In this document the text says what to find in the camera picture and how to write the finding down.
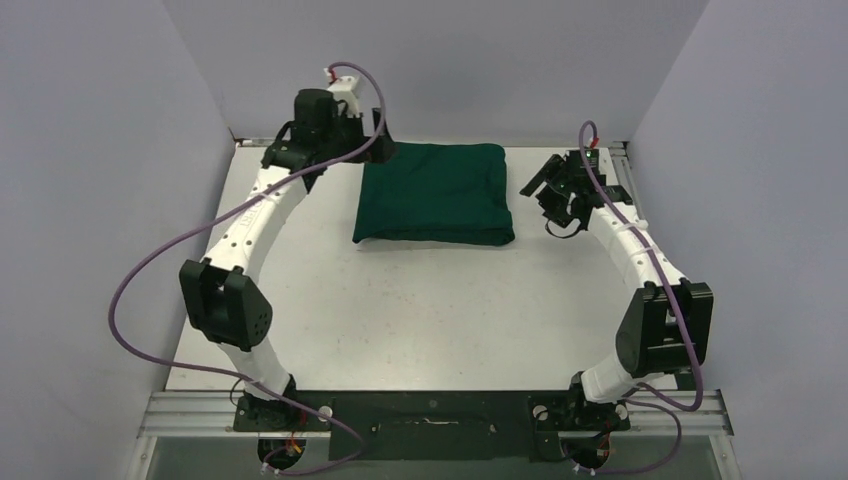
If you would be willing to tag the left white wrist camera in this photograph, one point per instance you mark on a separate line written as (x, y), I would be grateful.
(345, 89)

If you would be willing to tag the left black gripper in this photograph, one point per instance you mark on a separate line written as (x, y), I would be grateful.
(380, 151)

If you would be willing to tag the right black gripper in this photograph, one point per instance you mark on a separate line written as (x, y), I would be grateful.
(554, 212)

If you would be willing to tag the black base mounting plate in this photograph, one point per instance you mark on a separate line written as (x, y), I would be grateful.
(442, 425)

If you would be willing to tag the dark green surgical cloth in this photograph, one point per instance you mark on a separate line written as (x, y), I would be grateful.
(437, 193)

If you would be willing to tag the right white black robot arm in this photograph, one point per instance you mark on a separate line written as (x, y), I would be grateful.
(666, 325)

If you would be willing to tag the aluminium front frame rail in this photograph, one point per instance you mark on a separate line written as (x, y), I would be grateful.
(211, 414)

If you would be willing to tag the aluminium right side rail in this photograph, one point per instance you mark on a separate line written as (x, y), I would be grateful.
(624, 173)

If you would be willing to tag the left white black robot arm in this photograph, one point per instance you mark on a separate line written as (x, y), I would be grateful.
(221, 292)

